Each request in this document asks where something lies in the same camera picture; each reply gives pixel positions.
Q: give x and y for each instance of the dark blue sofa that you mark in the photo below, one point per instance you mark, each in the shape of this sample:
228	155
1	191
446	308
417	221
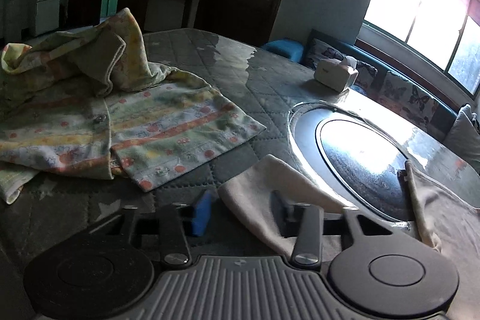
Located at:
443	118

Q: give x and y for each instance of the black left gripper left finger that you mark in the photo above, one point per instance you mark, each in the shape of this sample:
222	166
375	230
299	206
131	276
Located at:
111	265

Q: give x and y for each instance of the grey plain pillow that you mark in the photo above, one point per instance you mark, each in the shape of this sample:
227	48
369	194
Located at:
463	138

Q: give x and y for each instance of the cream knit sweater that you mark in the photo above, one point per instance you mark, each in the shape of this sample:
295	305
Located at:
444	221

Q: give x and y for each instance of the round black induction cooktop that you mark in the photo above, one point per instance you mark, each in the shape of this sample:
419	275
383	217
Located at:
362	165

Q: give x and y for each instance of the right butterfly print cushion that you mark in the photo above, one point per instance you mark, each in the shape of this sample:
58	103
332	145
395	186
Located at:
407	100

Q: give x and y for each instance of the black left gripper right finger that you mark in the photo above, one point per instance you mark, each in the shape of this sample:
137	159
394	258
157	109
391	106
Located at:
379	271

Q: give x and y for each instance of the colourful patterned children's shirt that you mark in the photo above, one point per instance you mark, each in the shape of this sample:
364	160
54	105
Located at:
92	104

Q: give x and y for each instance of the white tissue box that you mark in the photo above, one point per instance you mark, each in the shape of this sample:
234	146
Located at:
337	74

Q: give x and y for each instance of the window with frame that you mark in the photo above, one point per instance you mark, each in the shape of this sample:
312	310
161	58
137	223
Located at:
443	32

